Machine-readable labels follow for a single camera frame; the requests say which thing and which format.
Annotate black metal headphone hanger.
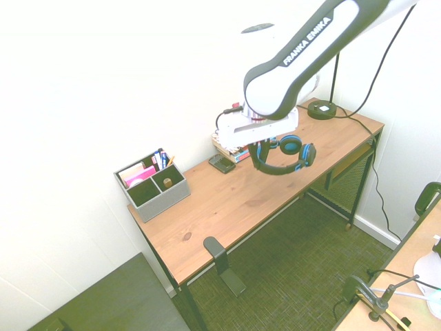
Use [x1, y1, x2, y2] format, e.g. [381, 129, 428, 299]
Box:
[203, 236, 247, 298]

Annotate black metal C-clamp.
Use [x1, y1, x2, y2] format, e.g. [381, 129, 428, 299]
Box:
[340, 274, 392, 322]

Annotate grey fabric desk organizer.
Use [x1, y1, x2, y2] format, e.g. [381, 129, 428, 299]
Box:
[114, 151, 192, 223]

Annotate black clamp with rounded top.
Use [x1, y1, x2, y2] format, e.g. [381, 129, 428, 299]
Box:
[413, 181, 441, 222]

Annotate black robot camera cable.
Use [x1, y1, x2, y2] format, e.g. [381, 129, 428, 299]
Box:
[215, 4, 416, 131]

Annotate black lamp power cable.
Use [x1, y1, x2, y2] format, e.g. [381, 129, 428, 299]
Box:
[336, 105, 402, 242]

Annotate tan notebook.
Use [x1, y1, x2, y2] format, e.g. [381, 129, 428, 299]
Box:
[118, 161, 145, 184]

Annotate thin black table cable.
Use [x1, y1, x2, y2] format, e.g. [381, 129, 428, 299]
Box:
[366, 268, 441, 291]

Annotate light wooden robot table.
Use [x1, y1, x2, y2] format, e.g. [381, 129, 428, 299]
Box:
[333, 203, 441, 331]

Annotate pink sticky note pad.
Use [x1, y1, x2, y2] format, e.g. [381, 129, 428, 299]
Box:
[123, 165, 157, 189]

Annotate blue and black headphones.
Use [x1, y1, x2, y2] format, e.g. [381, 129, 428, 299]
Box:
[253, 134, 318, 177]

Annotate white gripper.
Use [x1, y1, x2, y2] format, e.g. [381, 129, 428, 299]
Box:
[216, 108, 300, 171]

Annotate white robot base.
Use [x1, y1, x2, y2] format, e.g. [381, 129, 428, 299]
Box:
[413, 234, 441, 299]

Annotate wooden desk with black frame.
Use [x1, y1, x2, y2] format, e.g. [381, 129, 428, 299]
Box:
[126, 99, 386, 331]

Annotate black lamp base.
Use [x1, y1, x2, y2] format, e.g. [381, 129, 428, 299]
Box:
[307, 50, 341, 121]

